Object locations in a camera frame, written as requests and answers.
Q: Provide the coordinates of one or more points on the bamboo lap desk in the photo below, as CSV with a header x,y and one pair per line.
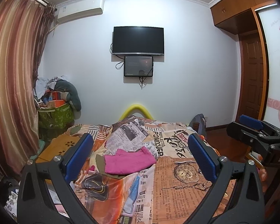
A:
x,y
58,146

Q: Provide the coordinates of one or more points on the brown wooden door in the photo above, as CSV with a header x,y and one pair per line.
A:
x,y
252,90

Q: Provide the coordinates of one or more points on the grey blue backpack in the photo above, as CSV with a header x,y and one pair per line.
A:
x,y
198,124

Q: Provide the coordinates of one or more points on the wooden overhead cabinet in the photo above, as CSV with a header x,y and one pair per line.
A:
x,y
237,16

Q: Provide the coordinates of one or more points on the black wall television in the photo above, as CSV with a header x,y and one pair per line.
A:
x,y
138,40

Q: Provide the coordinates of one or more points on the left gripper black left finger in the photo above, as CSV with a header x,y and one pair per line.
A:
x,y
35,205

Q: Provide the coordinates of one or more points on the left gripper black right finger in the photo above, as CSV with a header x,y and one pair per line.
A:
x,y
246,203

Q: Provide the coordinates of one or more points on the pink striped curtain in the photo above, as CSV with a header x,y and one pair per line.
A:
x,y
24,28

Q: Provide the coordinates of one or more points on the olive green shorts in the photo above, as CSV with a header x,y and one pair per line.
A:
x,y
100,161

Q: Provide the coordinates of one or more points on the pink pants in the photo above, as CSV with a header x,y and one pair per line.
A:
x,y
125,163

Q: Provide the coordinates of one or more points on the white air conditioner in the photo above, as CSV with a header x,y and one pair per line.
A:
x,y
80,9

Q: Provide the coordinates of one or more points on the yellow curved foam headrest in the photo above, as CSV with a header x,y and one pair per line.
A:
x,y
136,108

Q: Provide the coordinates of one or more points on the right hand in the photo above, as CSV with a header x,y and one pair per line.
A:
x,y
263,174

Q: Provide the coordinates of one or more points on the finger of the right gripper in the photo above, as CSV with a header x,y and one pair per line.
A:
x,y
245,135
251,122

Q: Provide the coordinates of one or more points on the newspaper print bed cover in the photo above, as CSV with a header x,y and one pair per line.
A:
x,y
139,171

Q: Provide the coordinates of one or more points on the green fabric storage bin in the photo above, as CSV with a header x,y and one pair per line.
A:
x,y
53,122

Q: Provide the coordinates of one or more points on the small black wall monitor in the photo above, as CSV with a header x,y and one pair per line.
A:
x,y
138,66

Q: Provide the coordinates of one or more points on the white wardrobe sliding door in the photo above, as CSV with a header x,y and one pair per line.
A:
x,y
270,19

